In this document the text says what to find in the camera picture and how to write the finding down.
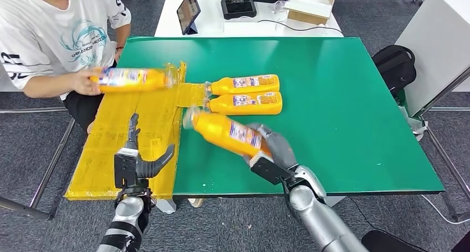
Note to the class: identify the green top table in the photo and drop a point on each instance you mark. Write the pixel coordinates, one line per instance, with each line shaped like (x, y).
(349, 114)

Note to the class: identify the person's right forearm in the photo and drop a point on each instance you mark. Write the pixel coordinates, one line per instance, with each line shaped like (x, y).
(47, 87)

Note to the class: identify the white desk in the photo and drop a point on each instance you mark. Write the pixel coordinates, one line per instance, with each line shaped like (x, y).
(208, 23)

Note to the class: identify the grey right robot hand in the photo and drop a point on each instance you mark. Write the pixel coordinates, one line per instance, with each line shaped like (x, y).
(281, 147)

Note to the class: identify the person's left hand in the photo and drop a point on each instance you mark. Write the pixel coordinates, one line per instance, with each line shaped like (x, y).
(119, 55)

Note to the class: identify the tan tape roll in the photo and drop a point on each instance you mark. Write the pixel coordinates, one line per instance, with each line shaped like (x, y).
(195, 202)

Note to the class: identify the yellow taped board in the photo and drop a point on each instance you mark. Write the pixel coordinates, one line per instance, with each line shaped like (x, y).
(110, 162)

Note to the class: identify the black backpack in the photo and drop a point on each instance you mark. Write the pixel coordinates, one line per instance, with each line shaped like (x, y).
(394, 68)

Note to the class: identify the person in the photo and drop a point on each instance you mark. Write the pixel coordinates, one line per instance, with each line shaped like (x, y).
(385, 243)
(44, 30)

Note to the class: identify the person's left forearm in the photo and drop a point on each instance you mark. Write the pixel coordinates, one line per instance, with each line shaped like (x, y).
(124, 35)

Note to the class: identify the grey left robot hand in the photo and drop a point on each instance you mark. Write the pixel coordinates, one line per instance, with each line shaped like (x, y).
(150, 167)

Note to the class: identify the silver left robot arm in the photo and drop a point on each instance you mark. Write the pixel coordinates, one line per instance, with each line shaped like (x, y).
(126, 217)

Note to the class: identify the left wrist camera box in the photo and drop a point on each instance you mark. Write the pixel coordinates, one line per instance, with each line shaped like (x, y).
(125, 169)

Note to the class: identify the white plastic bag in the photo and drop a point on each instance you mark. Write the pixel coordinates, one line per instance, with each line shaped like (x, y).
(416, 125)

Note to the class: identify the orange detergent bottle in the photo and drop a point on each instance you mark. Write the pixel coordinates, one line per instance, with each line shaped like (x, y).
(227, 107)
(227, 87)
(147, 81)
(216, 131)

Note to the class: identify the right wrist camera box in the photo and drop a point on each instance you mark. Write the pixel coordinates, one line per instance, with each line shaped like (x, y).
(268, 169)

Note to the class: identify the cardboard box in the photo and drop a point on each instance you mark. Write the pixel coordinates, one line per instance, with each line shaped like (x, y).
(304, 18)

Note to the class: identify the black tablet on stand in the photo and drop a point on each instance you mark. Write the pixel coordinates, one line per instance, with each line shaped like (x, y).
(188, 10)

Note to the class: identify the black router with antennas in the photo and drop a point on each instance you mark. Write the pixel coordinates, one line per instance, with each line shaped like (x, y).
(238, 6)

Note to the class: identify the white foam sheet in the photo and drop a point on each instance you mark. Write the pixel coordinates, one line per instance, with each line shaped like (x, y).
(307, 6)

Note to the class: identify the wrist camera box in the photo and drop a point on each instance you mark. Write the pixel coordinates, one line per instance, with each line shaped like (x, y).
(125, 169)
(268, 169)

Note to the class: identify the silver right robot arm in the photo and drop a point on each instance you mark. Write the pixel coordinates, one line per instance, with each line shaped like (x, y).
(319, 221)

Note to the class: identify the person's right hand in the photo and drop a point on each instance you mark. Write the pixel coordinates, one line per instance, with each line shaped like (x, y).
(82, 82)

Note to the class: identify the white table, metal legs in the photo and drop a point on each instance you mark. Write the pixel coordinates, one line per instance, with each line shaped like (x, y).
(436, 41)
(14, 205)

